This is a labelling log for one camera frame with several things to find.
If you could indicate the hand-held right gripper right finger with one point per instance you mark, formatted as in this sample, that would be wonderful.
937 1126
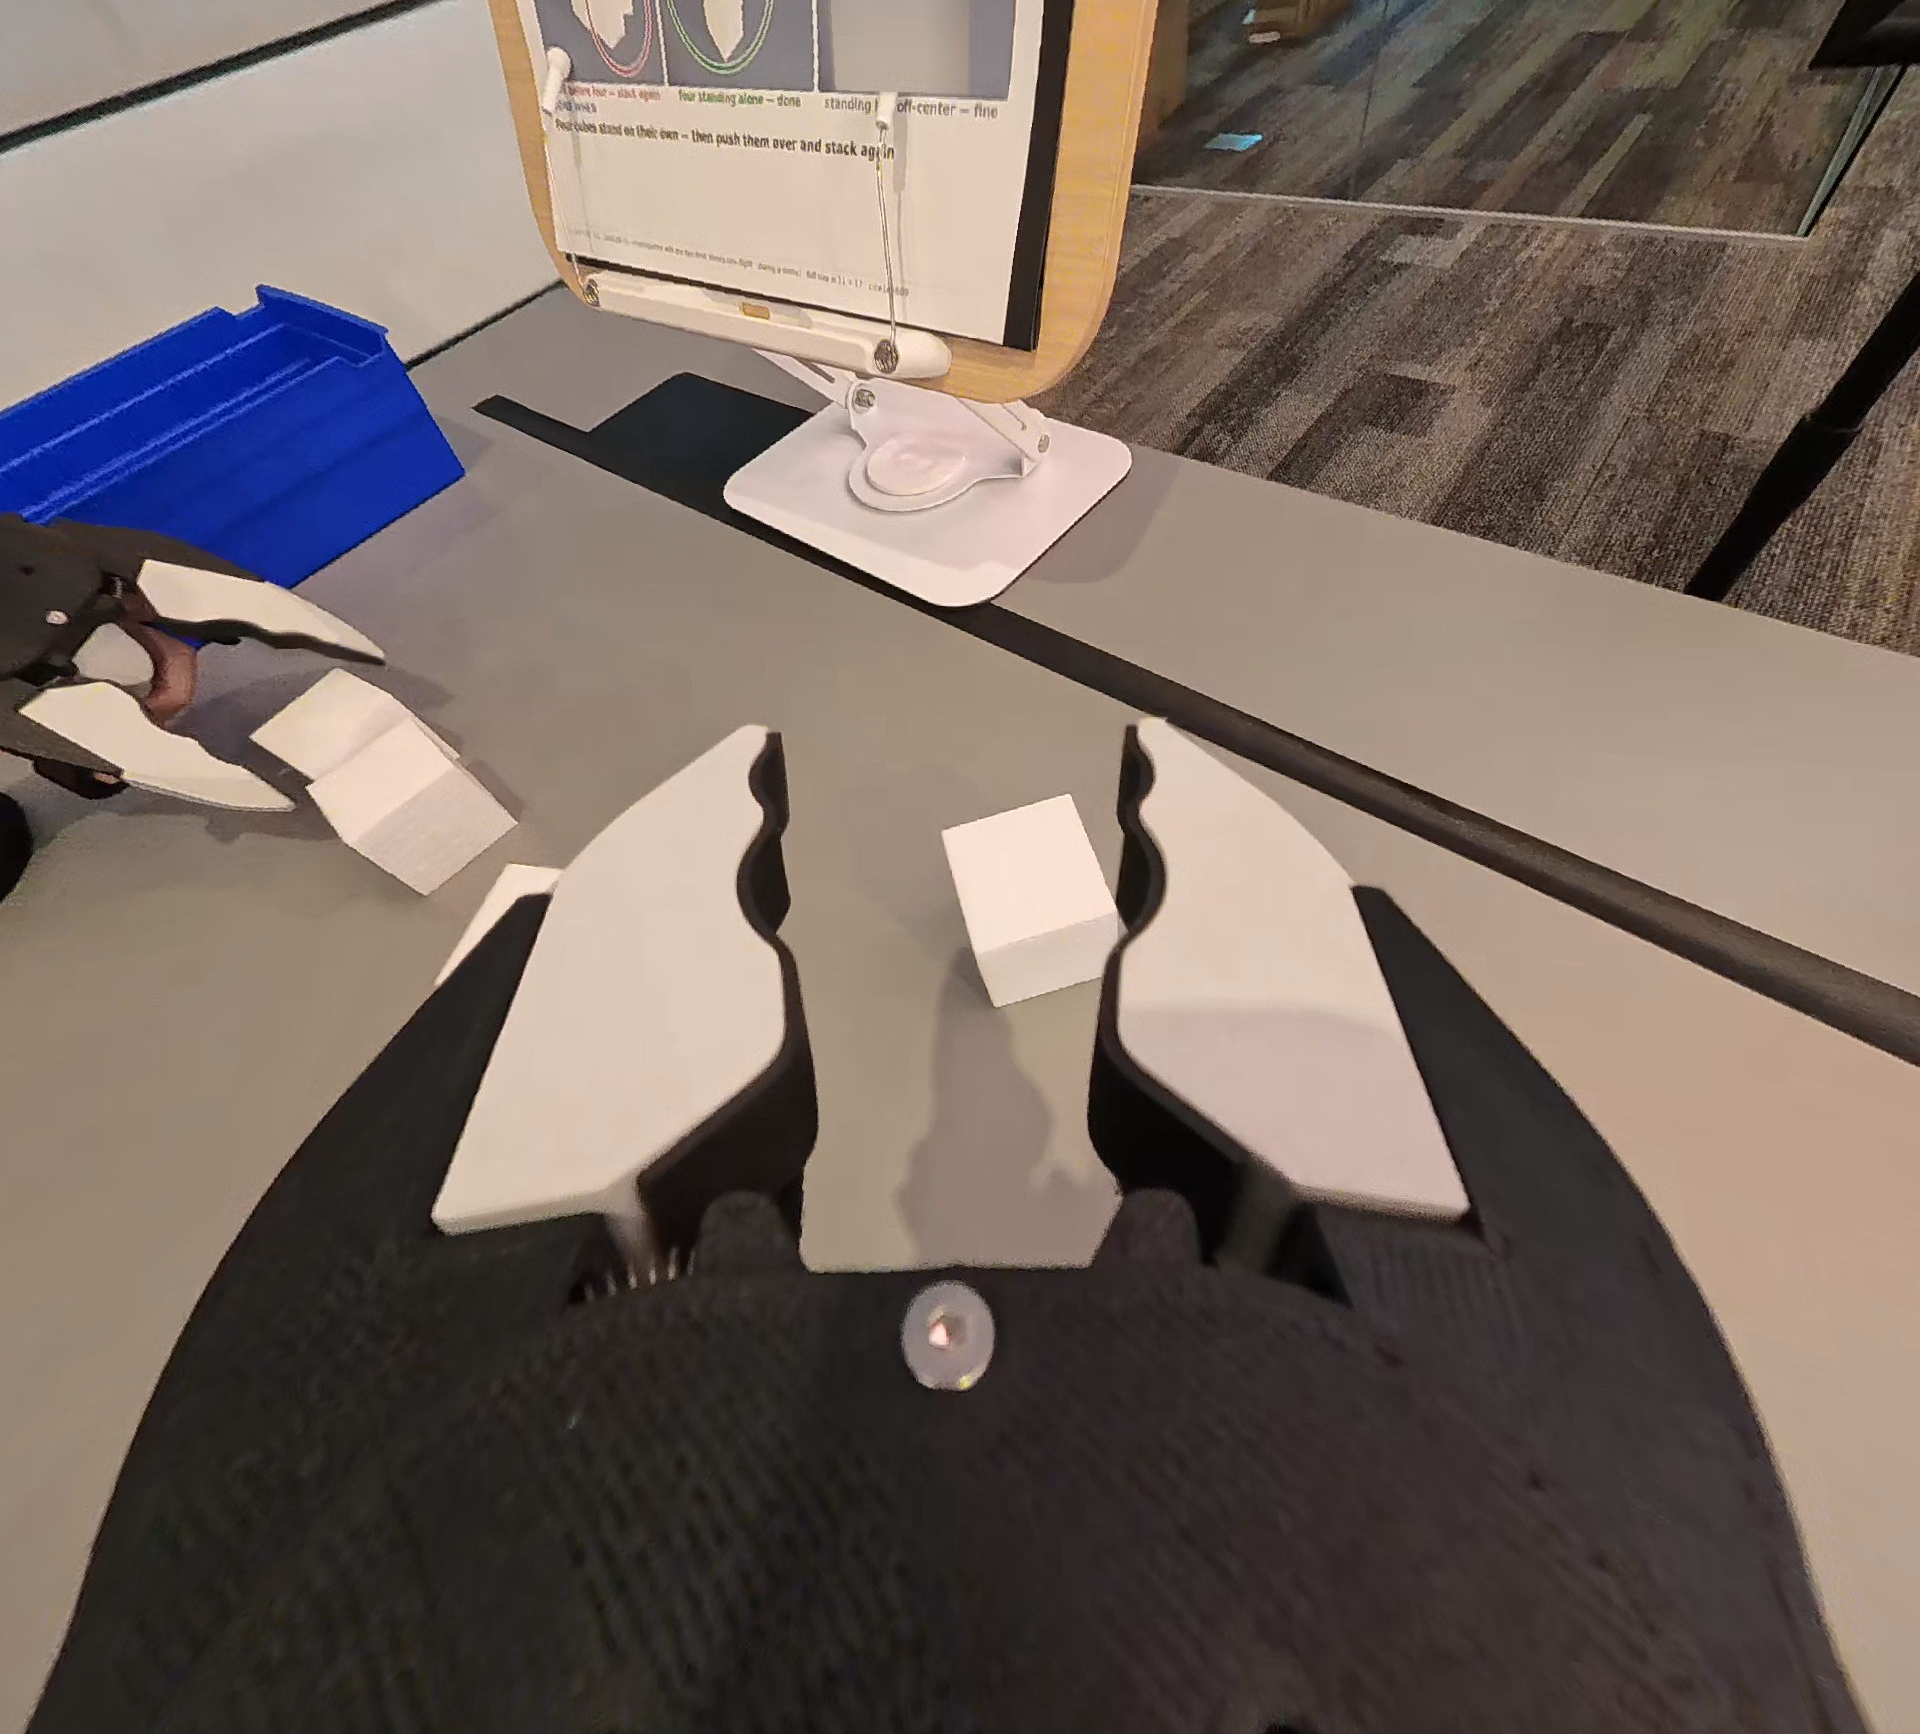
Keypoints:
1274 1015

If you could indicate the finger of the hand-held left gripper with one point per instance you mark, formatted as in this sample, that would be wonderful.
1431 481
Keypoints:
151 753
254 603

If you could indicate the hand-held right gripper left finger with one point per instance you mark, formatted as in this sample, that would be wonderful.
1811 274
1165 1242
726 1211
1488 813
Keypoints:
630 1015

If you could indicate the white foam cube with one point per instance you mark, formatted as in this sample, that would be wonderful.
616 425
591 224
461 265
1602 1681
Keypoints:
421 813
1028 895
495 917
322 715

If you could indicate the blue plastic bin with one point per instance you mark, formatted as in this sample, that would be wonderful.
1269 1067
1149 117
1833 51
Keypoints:
225 458

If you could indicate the person's left hand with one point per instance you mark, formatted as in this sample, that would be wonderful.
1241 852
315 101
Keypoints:
169 685

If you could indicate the black wrist rest pad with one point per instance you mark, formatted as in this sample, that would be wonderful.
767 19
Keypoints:
13 848

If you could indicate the printed instruction sheet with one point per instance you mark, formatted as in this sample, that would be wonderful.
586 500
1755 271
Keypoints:
781 204

